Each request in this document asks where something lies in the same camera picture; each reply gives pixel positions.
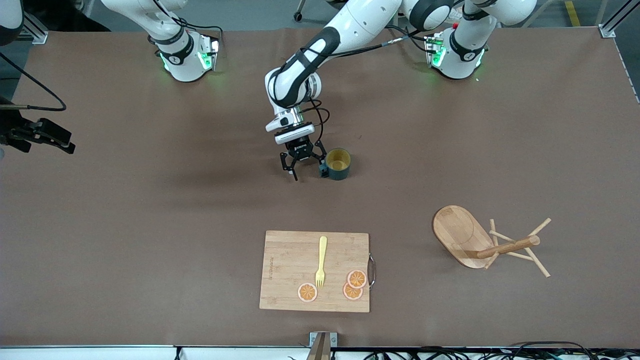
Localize dark teal mug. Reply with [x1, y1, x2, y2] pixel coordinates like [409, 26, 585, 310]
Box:
[319, 147, 351, 181]

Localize black arm base cable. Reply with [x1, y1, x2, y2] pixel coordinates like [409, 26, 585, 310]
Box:
[150, 0, 224, 41]
[389, 25, 432, 53]

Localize wooden mug rack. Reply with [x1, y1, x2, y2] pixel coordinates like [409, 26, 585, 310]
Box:
[432, 205, 552, 279]

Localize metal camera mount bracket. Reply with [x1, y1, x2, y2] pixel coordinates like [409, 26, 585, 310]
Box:
[306, 331, 338, 360]

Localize bamboo cutting board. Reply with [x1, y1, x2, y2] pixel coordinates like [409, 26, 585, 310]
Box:
[259, 230, 377, 314]

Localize office chair base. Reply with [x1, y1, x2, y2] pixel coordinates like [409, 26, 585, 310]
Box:
[294, 0, 331, 22]

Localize yellow plastic fork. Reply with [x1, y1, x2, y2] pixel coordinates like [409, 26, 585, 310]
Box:
[315, 235, 329, 290]

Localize black cable bundle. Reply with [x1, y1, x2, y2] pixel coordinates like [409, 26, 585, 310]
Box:
[362, 341, 640, 360]

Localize white table edge rail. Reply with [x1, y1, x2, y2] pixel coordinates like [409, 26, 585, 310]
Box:
[0, 345, 311, 360]

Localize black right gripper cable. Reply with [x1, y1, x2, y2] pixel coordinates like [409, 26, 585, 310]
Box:
[0, 52, 67, 112]

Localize aluminium frame post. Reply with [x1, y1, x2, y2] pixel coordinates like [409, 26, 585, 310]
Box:
[20, 10, 49, 45]
[598, 0, 640, 39]

